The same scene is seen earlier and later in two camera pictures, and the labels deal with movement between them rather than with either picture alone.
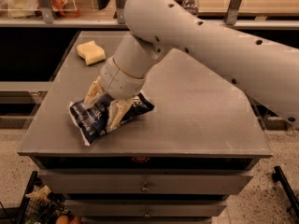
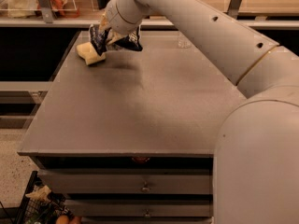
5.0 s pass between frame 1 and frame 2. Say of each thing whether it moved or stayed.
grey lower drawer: stayed
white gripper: moved
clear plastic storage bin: stayed
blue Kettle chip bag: moved
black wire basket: stayed
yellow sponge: stayed
